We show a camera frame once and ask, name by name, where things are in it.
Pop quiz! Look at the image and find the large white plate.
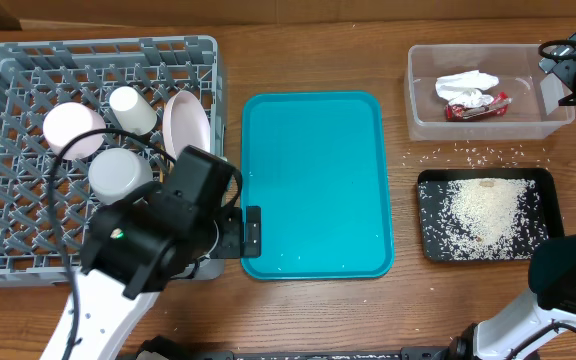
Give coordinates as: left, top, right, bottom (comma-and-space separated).
162, 90, 211, 159

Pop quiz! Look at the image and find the grey bowl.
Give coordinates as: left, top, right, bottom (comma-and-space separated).
88, 148, 154, 205

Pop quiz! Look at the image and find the white cup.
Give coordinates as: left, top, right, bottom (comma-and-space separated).
109, 86, 157, 135

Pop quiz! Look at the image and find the red snack wrapper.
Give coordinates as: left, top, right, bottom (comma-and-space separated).
445, 92, 512, 122

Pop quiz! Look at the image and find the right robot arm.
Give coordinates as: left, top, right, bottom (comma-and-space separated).
437, 38, 576, 360

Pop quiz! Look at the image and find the black tray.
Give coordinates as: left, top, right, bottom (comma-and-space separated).
417, 168, 564, 262

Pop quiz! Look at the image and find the small pink plate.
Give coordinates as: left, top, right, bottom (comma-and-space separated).
42, 102, 106, 160

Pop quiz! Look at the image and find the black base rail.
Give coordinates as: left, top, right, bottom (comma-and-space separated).
190, 346, 448, 360

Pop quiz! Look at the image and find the teal serving tray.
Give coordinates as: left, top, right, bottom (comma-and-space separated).
240, 91, 395, 280

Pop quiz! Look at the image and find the grey dishwasher rack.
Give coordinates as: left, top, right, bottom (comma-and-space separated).
0, 35, 227, 287

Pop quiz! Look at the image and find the clear plastic bin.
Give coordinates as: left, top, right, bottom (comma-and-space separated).
404, 44, 575, 141

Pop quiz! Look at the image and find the pile of spilled rice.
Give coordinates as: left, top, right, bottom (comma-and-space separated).
400, 140, 561, 263

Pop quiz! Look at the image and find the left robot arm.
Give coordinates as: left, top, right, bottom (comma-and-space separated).
42, 146, 262, 359

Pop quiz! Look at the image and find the white tissue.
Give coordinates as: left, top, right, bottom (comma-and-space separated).
435, 70, 499, 108

